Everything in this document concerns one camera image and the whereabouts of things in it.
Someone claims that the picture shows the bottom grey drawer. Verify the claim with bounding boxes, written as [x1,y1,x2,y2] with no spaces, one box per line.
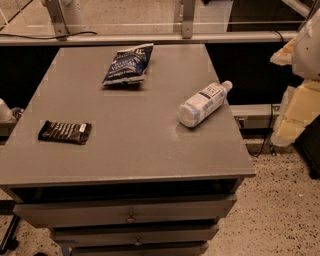
[72,242,208,256]

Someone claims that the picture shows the metal drawer knob top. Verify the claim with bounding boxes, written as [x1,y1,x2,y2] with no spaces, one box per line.
[126,212,136,224]

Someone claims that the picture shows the grey metal side bracket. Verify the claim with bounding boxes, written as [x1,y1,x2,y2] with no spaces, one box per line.
[231,104,280,129]

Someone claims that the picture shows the grey metal rail frame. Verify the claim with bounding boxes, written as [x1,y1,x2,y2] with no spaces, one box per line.
[0,0,320,47]

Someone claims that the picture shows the black cable on rail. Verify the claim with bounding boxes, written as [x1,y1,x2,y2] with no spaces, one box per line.
[0,30,98,40]

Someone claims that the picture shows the grey drawer cabinet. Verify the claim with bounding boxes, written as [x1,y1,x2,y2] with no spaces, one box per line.
[0,43,257,256]

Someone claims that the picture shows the grey drawer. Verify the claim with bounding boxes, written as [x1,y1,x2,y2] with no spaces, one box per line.
[52,221,218,247]
[14,194,236,228]
[72,242,208,256]

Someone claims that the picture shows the top grey drawer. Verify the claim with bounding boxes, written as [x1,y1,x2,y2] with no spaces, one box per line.
[14,194,236,228]

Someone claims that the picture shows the middle grey drawer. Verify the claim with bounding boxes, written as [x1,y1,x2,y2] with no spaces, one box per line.
[52,221,218,247]

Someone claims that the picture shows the black snack bar wrapper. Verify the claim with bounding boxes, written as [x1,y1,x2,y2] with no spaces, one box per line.
[38,120,92,145]

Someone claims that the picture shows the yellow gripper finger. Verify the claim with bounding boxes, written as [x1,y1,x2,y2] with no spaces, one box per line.
[271,80,320,147]
[270,38,296,66]

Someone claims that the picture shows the white object at left edge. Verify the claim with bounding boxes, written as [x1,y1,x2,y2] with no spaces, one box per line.
[0,98,13,122]

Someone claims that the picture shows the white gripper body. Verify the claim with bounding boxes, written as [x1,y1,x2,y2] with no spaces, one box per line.
[292,9,320,80]

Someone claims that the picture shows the black cable at floor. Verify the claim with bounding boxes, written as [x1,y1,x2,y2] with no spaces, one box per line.
[248,103,278,158]

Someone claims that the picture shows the blue chip bag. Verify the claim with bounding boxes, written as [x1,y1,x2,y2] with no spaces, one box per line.
[102,43,154,86]

